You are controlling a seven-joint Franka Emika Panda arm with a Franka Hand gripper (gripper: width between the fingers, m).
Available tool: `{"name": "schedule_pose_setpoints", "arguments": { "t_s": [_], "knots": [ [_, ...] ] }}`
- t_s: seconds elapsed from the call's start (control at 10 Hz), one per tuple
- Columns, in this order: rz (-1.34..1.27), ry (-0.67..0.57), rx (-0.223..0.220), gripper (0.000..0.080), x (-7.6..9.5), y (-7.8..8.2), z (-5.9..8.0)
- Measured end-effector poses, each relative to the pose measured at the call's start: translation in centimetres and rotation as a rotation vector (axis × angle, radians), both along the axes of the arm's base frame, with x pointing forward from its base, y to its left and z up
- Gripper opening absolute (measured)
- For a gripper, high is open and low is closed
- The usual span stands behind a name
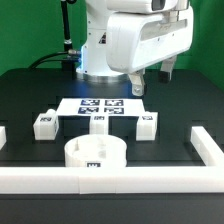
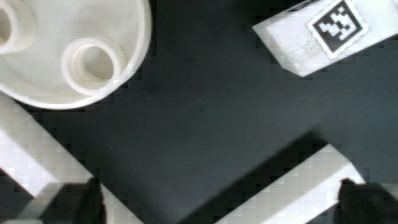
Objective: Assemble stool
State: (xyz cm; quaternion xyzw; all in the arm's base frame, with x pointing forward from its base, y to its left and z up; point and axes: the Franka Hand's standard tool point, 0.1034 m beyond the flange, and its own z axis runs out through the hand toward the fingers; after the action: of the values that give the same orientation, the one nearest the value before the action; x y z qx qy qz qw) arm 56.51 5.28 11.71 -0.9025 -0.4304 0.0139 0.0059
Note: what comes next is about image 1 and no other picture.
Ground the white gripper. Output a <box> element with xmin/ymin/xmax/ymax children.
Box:
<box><xmin>106</xmin><ymin>7</ymin><xmax>194</xmax><ymax>96</ymax></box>

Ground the white round stool seat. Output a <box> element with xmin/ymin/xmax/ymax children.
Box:
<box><xmin>64</xmin><ymin>134</ymin><xmax>127</xmax><ymax>168</ymax></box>

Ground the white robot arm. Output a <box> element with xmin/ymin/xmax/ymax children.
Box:
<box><xmin>77</xmin><ymin>0</ymin><xmax>194</xmax><ymax>96</ymax></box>

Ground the white marker sheet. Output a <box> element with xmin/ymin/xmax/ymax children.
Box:
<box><xmin>57</xmin><ymin>98</ymin><xmax>145</xmax><ymax>116</ymax></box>

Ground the white front fence bar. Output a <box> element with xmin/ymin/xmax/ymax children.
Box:
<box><xmin>0</xmin><ymin>166</ymin><xmax>224</xmax><ymax>194</ymax></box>

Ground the white left fence piece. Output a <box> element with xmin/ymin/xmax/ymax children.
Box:
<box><xmin>0</xmin><ymin>126</ymin><xmax>6</xmax><ymax>150</ymax></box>

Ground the black cable bundle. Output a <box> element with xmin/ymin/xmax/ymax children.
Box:
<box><xmin>28</xmin><ymin>49</ymin><xmax>82</xmax><ymax>70</ymax></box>

